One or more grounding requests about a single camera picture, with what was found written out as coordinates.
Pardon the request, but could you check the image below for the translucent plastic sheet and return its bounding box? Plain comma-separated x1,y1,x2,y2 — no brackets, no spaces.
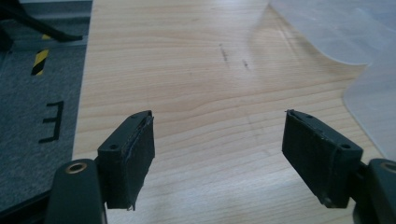
268,0,396,161

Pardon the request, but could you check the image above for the yellow black striped floor tape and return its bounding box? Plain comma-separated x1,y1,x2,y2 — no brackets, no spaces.
30,34,52,77

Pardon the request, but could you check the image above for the black floor tape mark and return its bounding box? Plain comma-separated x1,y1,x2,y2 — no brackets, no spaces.
38,100,64,145

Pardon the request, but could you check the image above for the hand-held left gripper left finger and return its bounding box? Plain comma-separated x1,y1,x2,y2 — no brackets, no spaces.
96,109,156,212

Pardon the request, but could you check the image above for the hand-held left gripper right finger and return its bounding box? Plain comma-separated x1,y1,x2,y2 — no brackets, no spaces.
281,109,364,209

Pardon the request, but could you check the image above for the black stand leg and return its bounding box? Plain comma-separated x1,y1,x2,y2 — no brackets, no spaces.
0,0,84,52

